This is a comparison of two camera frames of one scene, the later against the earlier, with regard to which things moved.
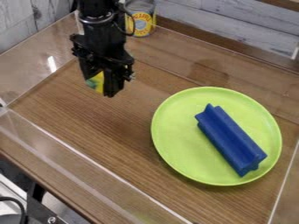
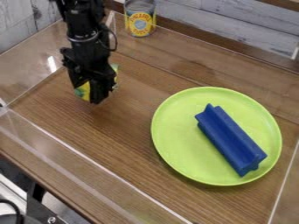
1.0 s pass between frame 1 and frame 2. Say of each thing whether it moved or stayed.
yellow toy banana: moved
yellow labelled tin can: stayed
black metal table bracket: stayed
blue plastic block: stayed
